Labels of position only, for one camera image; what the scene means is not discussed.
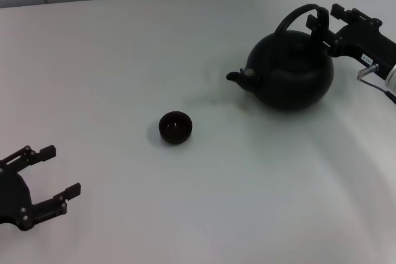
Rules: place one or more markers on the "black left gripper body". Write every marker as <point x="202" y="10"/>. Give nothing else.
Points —
<point x="12" y="196"/>

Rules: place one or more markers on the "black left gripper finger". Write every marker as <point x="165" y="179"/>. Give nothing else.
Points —
<point x="55" y="205"/>
<point x="46" y="152"/>

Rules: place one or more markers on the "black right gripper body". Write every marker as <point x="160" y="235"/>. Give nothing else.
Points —
<point x="362" y="41"/>

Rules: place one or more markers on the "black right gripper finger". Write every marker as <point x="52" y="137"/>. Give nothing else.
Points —
<point x="311" y="21"/>
<point x="348" y="14"/>

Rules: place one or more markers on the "black round teapot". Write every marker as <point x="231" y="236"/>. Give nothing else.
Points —
<point x="290" y="72"/>

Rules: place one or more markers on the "dark brown teacup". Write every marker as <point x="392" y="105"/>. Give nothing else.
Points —
<point x="175" y="128"/>

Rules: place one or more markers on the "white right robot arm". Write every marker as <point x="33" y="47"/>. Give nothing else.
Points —
<point x="392" y="80"/>

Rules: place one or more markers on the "silver metal plug connector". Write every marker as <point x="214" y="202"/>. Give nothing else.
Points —
<point x="368" y="70"/>

